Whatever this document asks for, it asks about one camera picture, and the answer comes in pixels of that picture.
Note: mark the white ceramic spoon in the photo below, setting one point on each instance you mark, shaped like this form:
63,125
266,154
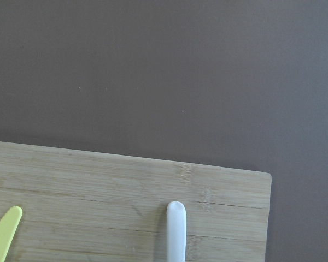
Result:
176,231

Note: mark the bamboo cutting board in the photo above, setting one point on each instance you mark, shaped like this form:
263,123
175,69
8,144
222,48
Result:
90,206

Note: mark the yellow plastic knife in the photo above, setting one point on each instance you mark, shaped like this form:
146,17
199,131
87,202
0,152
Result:
8,226

